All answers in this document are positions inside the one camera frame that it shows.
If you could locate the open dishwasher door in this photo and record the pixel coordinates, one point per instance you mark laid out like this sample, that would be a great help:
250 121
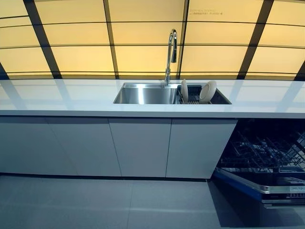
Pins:
269 188

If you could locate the stainless steel sink basin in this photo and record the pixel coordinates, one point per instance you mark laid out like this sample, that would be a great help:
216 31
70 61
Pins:
145 94

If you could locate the white plate standing edge-on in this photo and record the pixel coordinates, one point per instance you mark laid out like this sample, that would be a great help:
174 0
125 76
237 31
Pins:
184 89

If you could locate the white round tilted plate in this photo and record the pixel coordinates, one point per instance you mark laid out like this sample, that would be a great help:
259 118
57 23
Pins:
207 91

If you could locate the chrome gooseneck kitchen faucet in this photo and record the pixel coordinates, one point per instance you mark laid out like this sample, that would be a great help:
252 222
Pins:
172 45

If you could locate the wide white cabinet door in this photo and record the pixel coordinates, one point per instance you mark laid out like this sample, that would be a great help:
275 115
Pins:
54 145

